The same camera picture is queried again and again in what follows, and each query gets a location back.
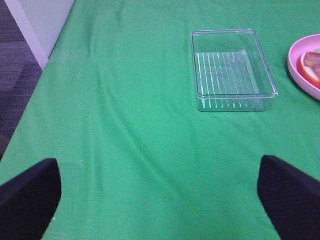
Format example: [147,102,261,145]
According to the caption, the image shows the pink round plate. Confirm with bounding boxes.
[287,34,320,100]

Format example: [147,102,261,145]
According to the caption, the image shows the bread slice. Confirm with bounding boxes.
[296,52,320,89]

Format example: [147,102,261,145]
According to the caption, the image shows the left clear plastic tray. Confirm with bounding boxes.
[191,28,278,112]

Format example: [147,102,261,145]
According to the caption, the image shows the bacon strip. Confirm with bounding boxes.
[303,51,320,76]

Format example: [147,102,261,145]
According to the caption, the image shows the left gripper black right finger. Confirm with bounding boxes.
[257,155,320,240]

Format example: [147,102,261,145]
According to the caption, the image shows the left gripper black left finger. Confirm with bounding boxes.
[0,158,62,240]

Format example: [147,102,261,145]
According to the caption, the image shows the green tablecloth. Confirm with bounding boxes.
[0,0,320,240]

